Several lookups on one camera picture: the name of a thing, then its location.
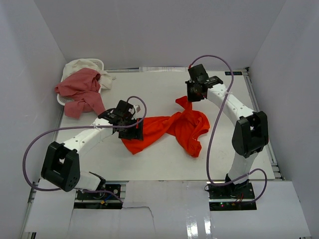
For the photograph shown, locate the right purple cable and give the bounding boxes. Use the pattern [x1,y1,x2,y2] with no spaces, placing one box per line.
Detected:
[189,54,268,202]

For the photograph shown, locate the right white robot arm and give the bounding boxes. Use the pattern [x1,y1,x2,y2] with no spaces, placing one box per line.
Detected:
[185,64,269,199]

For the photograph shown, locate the pink t-shirt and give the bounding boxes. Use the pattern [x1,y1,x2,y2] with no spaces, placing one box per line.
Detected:
[55,68,105,119]

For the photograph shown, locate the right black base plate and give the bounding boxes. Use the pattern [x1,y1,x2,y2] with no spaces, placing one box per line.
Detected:
[204,182,257,212]

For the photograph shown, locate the cream white t-shirt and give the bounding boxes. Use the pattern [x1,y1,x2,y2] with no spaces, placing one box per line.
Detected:
[63,58,117,91]

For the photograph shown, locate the orange t-shirt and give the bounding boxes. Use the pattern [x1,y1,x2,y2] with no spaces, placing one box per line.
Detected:
[122,96,210,158]

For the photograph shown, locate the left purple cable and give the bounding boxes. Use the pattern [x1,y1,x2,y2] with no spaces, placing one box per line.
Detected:
[22,95,148,203]

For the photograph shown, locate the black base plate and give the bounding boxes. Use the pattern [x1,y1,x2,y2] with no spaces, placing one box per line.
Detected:
[204,182,257,212]
[74,183,126,210]

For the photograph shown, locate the white laundry basket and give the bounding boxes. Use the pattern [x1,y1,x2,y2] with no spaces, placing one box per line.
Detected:
[57,58,105,106]

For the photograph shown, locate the purple cable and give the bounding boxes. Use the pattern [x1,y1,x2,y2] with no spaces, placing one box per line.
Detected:
[189,54,268,202]
[22,95,148,203]

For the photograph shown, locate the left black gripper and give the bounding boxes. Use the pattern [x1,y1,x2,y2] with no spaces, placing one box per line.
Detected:
[118,117,144,141]

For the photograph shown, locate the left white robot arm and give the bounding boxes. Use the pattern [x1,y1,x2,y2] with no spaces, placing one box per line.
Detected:
[41,100,143,199]

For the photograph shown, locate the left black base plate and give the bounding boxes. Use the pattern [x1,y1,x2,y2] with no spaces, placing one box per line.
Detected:
[74,183,126,210]

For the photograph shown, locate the dark label sticker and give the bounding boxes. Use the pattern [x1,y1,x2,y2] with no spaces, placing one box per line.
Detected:
[224,71,243,76]

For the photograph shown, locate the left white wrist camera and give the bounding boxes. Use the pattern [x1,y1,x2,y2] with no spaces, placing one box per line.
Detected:
[133,105,141,113]

